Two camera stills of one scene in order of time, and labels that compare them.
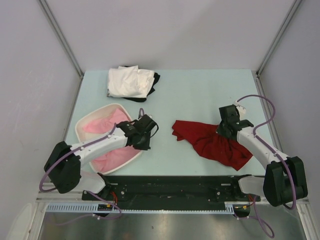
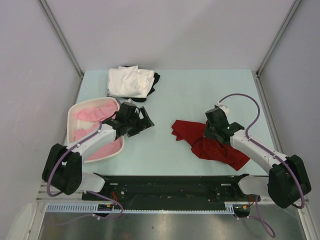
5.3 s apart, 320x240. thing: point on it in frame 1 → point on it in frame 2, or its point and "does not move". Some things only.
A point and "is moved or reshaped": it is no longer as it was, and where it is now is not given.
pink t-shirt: x=112 y=161 → x=96 y=114
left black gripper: x=144 y=146 → x=146 y=122
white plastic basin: x=99 y=121 is moved or reshaped
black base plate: x=170 y=191 does not move
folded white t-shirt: x=129 y=81 does not move
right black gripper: x=219 y=130 → x=206 y=132
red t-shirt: x=211 y=145 does not move
